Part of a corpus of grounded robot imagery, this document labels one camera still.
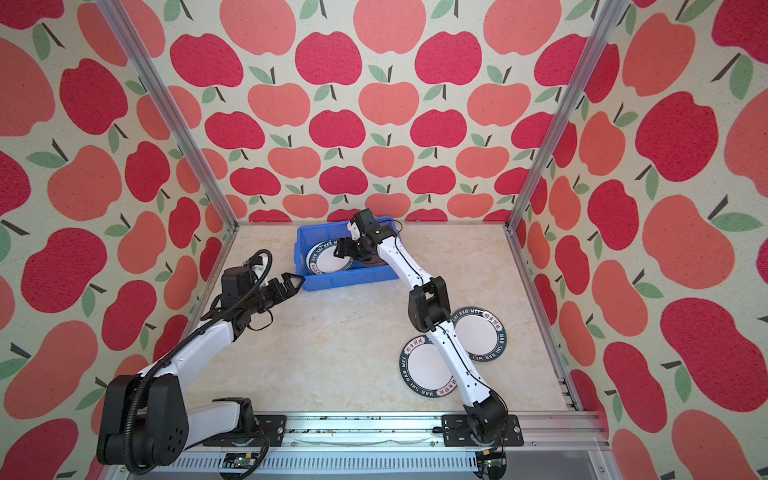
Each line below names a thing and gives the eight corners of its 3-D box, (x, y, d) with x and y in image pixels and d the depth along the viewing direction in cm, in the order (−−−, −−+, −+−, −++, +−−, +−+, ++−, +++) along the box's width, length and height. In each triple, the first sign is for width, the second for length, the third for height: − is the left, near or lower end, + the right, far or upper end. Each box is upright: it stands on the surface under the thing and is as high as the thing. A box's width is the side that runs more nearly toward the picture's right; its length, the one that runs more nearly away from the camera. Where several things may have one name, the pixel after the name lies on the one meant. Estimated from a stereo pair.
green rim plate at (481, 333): (458, 361, 87) (460, 358, 86) (450, 309, 98) (451, 306, 97) (510, 361, 87) (512, 358, 86) (496, 309, 98) (498, 306, 97)
